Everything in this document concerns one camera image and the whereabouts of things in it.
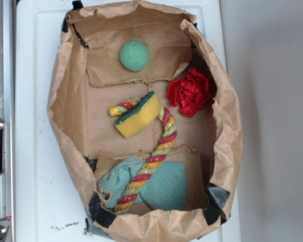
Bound green textured rubber ball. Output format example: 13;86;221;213
120;40;150;72

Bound brown paper bag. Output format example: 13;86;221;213
47;1;243;241

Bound yellow sponge with green scourer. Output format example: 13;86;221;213
109;91;161;138

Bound red crumpled paper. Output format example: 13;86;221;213
167;68;214;117

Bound teal microfibre cloth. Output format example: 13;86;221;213
97;157;187;211

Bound multicolour braided rope toy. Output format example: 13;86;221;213
113;105;177;215

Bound aluminium frame rail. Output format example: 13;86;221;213
0;1;16;241

